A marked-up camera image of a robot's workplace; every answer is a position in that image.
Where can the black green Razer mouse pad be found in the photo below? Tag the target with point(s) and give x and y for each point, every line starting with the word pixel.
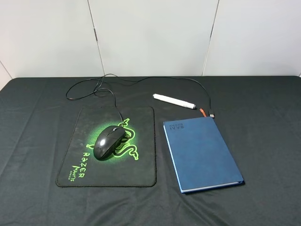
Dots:
pixel 133 162

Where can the black computer mouse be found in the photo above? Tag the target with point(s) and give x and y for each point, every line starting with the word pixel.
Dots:
pixel 107 141

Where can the blue hardcover notebook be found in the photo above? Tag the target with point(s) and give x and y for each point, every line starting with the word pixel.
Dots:
pixel 200 155

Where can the black table cloth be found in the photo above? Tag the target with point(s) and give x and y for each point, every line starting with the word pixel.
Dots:
pixel 259 118

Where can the orange ribbon bookmark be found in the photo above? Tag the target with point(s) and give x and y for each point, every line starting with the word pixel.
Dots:
pixel 203 112

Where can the white marker pen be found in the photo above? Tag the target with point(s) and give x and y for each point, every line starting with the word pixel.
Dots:
pixel 174 101

